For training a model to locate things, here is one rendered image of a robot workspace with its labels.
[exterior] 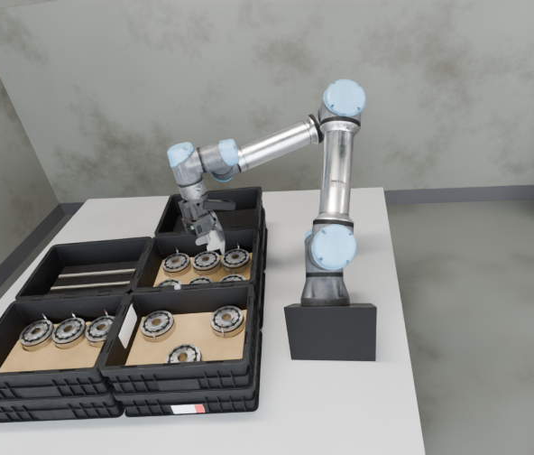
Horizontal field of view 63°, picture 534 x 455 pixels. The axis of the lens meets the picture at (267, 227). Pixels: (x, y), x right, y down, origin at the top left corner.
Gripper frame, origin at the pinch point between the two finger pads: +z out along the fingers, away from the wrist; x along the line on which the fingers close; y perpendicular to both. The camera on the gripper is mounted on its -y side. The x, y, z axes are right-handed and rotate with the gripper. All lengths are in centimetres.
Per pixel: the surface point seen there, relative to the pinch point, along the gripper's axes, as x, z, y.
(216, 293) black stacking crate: 5.9, 10.2, 8.7
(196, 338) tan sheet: 7.8, 18.3, 21.0
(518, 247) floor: 21, 104, -187
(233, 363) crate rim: 31.8, 11.6, 23.0
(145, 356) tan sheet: 1.4, 17.4, 35.0
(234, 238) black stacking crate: -13.2, 8.7, -14.5
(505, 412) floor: 60, 110, -75
